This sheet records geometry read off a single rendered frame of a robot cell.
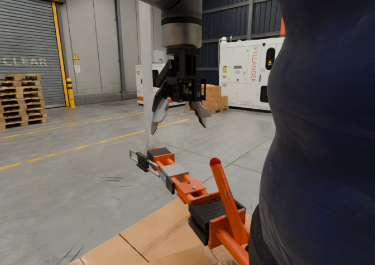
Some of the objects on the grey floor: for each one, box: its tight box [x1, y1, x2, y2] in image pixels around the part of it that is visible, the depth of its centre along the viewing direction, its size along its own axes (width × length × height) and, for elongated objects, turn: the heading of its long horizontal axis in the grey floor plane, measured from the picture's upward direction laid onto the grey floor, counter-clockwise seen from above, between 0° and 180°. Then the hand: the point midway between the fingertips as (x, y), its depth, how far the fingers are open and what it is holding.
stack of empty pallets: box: [0, 74, 47, 129], centre depth 576 cm, size 129×110×131 cm
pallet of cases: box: [186, 84, 229, 114], centre depth 771 cm, size 121×103×90 cm
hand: (178, 131), depth 55 cm, fingers open, 14 cm apart
